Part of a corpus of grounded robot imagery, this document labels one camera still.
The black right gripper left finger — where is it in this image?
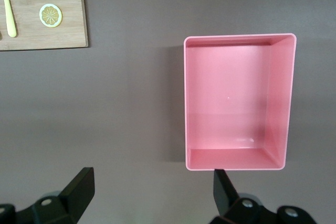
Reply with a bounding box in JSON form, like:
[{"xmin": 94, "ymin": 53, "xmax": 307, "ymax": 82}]
[{"xmin": 15, "ymin": 167, "xmax": 95, "ymax": 224}]

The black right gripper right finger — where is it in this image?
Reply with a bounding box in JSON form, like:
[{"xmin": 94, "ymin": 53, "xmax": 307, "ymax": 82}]
[{"xmin": 212, "ymin": 169, "xmax": 279, "ymax": 224}]

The pink plastic bin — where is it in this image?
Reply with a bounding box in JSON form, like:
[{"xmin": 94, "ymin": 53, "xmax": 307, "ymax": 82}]
[{"xmin": 183, "ymin": 33, "xmax": 298, "ymax": 172}]

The wooden cutting board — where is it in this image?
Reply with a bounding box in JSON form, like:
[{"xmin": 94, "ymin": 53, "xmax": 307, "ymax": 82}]
[{"xmin": 0, "ymin": 0, "xmax": 89, "ymax": 51}]

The lemon slice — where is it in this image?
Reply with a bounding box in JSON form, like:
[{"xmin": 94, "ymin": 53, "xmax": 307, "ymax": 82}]
[{"xmin": 39, "ymin": 3, "xmax": 64, "ymax": 28}]

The yellow plastic fork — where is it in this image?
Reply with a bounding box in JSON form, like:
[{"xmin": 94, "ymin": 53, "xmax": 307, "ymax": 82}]
[{"xmin": 0, "ymin": 0, "xmax": 18, "ymax": 38}]

